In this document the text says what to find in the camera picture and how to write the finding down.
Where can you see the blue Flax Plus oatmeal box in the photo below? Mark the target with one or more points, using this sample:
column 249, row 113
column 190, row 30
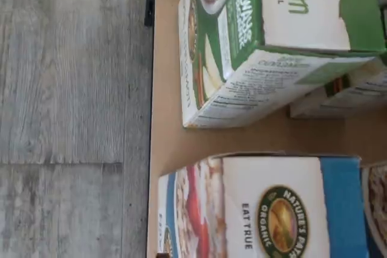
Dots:
column 272, row 209
column 376, row 209

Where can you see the black metal shelf rack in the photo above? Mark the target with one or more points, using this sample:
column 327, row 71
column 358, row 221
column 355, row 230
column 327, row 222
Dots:
column 169, row 137

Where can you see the green Apple Cinnamon oatmeal box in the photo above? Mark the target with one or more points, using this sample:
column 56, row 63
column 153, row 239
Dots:
column 272, row 28
column 347, row 98

